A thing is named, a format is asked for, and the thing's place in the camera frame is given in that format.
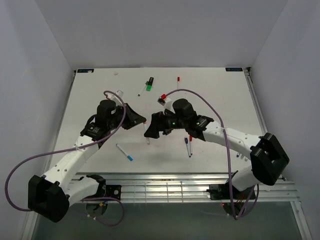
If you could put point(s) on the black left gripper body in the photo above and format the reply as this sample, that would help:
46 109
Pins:
113 123

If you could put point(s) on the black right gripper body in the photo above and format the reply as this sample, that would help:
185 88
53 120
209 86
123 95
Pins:
171 122

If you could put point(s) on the red capped white pen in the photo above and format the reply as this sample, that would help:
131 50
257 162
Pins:
190 145

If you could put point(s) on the dark blue capped pen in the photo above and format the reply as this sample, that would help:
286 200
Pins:
187 146

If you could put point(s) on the blue capped white pen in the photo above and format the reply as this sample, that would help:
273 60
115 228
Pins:
124 152

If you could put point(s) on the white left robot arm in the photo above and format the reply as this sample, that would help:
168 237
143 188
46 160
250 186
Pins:
51 194

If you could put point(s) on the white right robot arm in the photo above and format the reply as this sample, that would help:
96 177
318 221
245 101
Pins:
266 154

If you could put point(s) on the green capped white pen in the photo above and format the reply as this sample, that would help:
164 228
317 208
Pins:
143 88

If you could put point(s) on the far red capped pen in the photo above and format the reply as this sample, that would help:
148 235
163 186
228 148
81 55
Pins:
178 82

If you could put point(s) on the green black highlighter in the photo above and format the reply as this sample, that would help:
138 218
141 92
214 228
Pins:
149 84

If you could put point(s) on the left blue corner label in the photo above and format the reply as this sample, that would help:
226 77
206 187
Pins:
85 70

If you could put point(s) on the blue corner label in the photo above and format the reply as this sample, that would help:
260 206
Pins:
233 69
85 70

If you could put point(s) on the right blue corner label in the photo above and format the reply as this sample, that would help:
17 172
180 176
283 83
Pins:
233 69

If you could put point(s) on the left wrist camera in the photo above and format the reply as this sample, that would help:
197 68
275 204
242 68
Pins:
115 97

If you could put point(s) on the aluminium front rail frame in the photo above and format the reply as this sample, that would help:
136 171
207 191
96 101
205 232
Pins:
187 188

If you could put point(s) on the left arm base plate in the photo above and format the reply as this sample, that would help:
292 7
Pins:
113 191

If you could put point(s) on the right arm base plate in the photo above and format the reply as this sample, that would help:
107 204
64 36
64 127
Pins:
219 191

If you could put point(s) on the aluminium right side rail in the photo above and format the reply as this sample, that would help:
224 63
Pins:
296 205

